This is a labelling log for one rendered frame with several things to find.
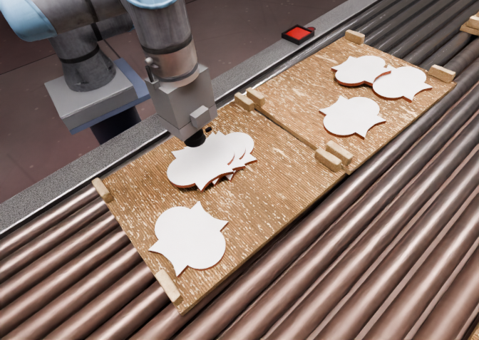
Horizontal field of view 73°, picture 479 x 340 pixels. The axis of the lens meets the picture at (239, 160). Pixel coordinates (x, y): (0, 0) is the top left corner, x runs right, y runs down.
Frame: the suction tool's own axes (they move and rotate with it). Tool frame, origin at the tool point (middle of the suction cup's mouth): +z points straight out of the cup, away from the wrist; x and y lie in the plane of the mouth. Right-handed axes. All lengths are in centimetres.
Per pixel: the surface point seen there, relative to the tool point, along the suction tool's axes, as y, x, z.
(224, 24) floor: 173, 187, 103
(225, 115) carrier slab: 15.5, 8.9, 9.5
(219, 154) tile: 3.7, -1.6, 6.5
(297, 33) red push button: 58, 19, 10
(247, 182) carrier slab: 3.6, -9.7, 9.5
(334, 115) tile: 30.7, -12.6, 8.5
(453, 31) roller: 89, -18, 12
